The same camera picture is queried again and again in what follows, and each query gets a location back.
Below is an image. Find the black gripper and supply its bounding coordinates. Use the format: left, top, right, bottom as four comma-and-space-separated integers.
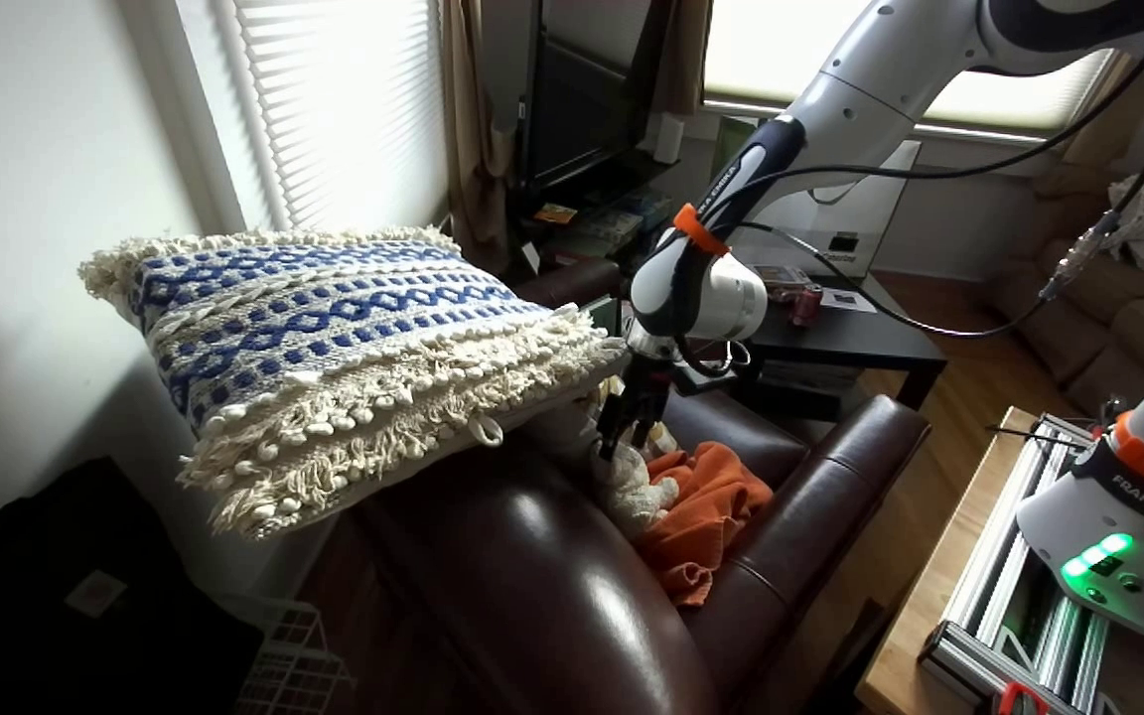
596, 331, 722, 461

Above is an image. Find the white plush bear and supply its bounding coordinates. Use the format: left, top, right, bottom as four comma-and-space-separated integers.
596, 416, 685, 542

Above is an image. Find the blue white striped fringed pillow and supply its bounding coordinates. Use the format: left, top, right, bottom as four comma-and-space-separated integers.
77, 227, 636, 545

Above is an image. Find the green book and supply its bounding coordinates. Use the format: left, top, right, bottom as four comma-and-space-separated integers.
579, 293, 629, 333

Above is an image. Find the orange fleece blanket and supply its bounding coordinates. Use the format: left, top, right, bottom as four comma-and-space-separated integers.
630, 439, 783, 613

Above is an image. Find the black television stand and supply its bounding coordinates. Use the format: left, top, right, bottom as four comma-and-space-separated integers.
506, 184, 685, 310

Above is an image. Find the red soda can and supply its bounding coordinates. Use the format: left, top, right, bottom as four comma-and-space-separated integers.
783, 281, 825, 333

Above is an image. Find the brown leather armchair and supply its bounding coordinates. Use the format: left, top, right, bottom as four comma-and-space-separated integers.
298, 383, 934, 715

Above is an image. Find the yellow sticky note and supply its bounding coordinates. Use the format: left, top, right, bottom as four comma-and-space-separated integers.
534, 200, 585, 232

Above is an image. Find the black side table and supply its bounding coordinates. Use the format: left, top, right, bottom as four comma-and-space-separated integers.
685, 253, 955, 431

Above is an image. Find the white printed card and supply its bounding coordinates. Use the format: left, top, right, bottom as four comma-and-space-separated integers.
817, 281, 883, 317

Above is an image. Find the black flat television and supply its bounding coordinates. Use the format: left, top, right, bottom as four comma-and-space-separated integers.
518, 0, 685, 194

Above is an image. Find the white shopping bag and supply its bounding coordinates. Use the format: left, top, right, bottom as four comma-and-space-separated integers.
743, 122, 926, 285

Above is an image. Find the white window blind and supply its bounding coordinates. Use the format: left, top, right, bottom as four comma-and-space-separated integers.
701, 0, 1139, 143
208, 0, 452, 233

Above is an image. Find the red plastic part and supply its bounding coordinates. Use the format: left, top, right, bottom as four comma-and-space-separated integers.
988, 674, 1058, 715

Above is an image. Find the beige sofa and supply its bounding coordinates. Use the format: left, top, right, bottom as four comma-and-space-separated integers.
987, 76, 1144, 431

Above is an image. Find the black bag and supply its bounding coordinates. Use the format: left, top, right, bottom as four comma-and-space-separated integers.
0, 453, 272, 715

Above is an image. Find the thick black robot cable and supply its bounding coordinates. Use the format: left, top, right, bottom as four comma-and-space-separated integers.
735, 36, 1144, 347

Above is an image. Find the aluminium profile frame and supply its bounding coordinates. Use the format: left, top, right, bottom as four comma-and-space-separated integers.
916, 408, 1122, 715

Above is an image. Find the white wire basket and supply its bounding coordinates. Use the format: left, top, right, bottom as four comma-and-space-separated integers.
232, 598, 358, 715

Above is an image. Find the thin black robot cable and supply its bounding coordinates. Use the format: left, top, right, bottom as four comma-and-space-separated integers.
726, 0, 1144, 194

